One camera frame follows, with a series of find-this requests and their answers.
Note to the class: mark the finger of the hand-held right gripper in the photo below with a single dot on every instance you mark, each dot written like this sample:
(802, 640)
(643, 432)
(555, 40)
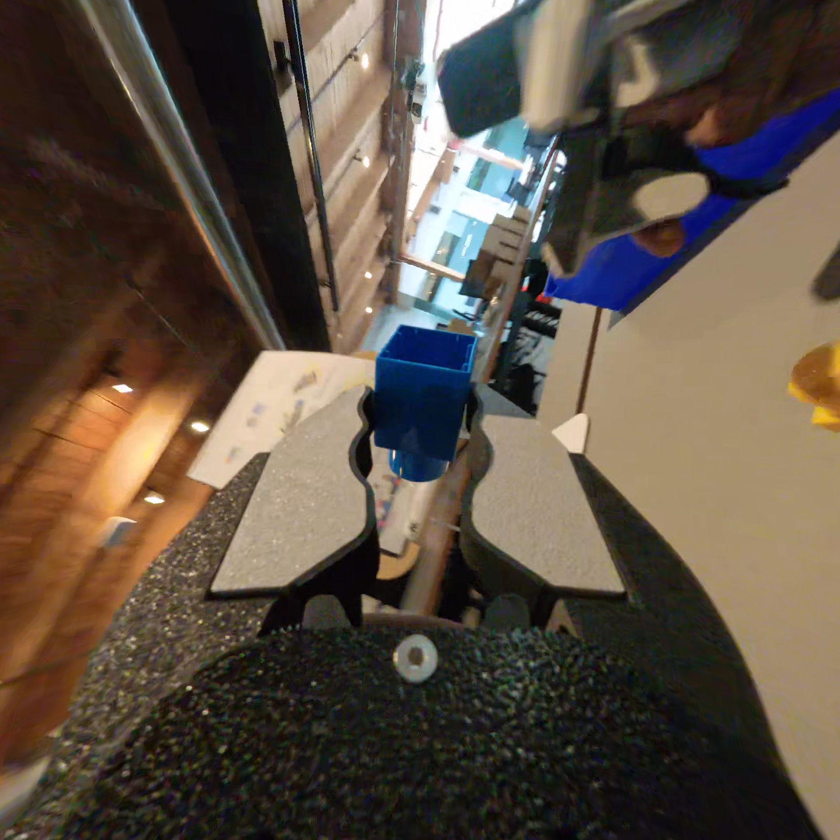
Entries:
(584, 203)
(673, 195)

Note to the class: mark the blue plastic bin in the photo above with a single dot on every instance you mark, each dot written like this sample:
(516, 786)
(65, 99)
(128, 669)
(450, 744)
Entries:
(604, 275)

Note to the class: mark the wooden clipboard with instruction sheet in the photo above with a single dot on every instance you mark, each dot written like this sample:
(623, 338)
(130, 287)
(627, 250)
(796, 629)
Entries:
(275, 394)

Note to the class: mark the blue mega block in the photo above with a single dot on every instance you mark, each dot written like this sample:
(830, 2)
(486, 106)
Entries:
(420, 400)

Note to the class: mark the yellow mega block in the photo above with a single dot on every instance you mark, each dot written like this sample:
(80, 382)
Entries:
(817, 387)

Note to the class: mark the stack of cardboard boxes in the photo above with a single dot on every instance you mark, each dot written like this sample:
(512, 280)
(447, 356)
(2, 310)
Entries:
(502, 249)

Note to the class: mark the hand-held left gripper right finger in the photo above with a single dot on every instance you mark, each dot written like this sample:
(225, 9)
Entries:
(544, 518)

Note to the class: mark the white desk mat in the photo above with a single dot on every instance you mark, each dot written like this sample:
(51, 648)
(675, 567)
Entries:
(574, 434)

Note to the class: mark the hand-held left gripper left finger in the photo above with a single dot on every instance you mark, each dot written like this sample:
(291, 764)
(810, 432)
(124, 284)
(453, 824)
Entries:
(295, 518)

